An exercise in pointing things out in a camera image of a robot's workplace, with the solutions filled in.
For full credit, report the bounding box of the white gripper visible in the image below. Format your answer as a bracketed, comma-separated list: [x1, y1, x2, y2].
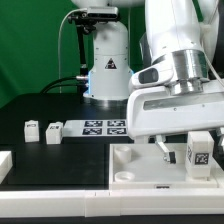
[126, 80, 224, 164]

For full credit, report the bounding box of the white square tabletop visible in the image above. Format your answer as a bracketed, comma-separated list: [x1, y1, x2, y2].
[109, 143, 224, 190]

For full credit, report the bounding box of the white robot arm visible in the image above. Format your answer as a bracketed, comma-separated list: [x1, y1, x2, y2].
[72, 0, 224, 142]

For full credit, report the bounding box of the white obstacle fence front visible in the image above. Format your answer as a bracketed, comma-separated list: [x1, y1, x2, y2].
[0, 189, 224, 218]

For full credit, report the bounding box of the white fence left piece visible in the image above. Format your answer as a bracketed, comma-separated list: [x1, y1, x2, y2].
[0, 151, 13, 184]

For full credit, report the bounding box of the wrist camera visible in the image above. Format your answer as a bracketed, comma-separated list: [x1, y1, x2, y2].
[128, 61, 174, 93]

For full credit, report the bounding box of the white marker base plate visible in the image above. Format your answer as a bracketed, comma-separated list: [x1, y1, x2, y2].
[63, 119, 127, 137]

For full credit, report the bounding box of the black cable bundle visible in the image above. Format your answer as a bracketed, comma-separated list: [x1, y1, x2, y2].
[39, 75, 90, 94]

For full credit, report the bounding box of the black camera on stand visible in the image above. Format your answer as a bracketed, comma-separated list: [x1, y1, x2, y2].
[68, 6, 120, 76]

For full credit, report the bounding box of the grey cable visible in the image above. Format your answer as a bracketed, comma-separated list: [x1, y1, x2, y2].
[57, 8, 83, 94]

